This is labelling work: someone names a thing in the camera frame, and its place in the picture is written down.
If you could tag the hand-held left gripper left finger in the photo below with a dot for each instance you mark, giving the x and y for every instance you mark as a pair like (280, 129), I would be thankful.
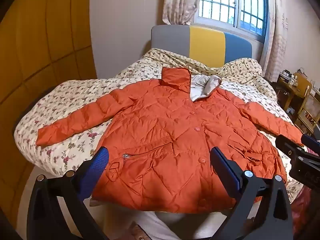
(96, 167)

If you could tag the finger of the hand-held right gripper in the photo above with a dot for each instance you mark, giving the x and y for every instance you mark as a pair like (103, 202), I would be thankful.
(312, 143)
(288, 146)

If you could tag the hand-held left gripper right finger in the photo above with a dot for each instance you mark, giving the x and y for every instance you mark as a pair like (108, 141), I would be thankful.
(226, 167)

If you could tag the orange quilted jacket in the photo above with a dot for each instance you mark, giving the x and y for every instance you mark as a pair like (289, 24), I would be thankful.
(162, 130)

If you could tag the wooden chair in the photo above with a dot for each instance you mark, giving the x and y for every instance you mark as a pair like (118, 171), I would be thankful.
(308, 105)

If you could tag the red cloth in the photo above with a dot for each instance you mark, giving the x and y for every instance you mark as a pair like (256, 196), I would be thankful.
(306, 210)

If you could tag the wooden desk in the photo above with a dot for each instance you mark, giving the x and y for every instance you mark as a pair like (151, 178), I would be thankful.
(290, 92)

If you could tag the dark box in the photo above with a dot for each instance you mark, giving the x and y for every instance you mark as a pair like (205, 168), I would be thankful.
(285, 76)

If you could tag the floral quilt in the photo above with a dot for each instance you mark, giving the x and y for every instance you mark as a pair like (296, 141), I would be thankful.
(62, 100)

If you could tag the pale cloth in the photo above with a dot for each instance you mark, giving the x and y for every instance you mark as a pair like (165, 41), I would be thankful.
(160, 226)

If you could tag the long patterned curtain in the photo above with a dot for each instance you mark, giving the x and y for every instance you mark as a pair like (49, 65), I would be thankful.
(275, 42)

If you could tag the grey yellow blue headboard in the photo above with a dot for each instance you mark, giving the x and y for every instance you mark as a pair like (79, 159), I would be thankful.
(207, 45)

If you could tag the wooden wardrobe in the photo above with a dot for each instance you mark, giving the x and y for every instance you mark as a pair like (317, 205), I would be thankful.
(37, 42)

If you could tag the barred window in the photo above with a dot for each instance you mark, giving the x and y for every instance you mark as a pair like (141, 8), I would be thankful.
(220, 5)

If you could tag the short patterned curtain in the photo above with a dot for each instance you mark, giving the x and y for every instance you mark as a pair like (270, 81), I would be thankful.
(180, 0)

